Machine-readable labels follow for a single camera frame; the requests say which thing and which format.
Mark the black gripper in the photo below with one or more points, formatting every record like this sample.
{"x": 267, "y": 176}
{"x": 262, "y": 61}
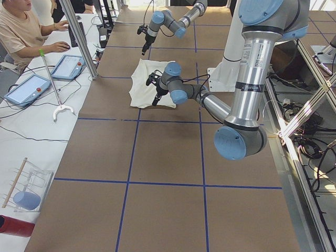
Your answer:
{"x": 147, "y": 42}
{"x": 159, "y": 92}

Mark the cream long sleeve shirt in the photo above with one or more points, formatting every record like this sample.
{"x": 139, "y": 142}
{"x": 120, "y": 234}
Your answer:
{"x": 142, "y": 95}

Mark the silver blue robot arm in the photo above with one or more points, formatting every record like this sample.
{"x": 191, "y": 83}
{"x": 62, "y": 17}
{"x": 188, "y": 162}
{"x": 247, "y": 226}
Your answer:
{"x": 263, "y": 24}
{"x": 164, "y": 18}

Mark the black power adapter box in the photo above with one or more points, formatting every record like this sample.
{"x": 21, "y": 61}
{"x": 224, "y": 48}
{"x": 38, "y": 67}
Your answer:
{"x": 103, "y": 37}

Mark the far blue teach pendant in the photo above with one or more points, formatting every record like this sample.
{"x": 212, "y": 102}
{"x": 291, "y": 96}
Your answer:
{"x": 68, "y": 67}

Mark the blue teach pendant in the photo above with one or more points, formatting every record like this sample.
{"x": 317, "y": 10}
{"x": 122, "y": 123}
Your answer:
{"x": 28, "y": 91}
{"x": 68, "y": 67}

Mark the metal reacher grabber tool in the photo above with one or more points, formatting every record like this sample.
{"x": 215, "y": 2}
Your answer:
{"x": 61, "y": 107}

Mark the person in beige shirt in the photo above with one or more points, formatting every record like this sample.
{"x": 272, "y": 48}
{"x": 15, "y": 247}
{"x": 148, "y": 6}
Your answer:
{"x": 22, "y": 35}

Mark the near blue teach pendant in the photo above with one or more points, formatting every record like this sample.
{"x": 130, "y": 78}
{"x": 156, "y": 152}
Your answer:
{"x": 28, "y": 91}

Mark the clear acrylic rack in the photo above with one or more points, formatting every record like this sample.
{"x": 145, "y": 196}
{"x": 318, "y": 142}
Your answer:
{"x": 33, "y": 179}

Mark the wooden stick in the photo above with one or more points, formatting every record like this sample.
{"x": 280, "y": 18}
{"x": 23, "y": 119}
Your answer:
{"x": 14, "y": 182}

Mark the blue plastic cup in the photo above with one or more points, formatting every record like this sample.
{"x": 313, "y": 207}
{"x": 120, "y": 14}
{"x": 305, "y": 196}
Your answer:
{"x": 27, "y": 200}

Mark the red cylinder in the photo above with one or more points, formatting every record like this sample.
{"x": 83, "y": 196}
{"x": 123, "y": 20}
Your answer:
{"x": 16, "y": 227}

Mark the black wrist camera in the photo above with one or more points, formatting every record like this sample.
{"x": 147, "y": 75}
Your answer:
{"x": 142, "y": 29}
{"x": 153, "y": 78}

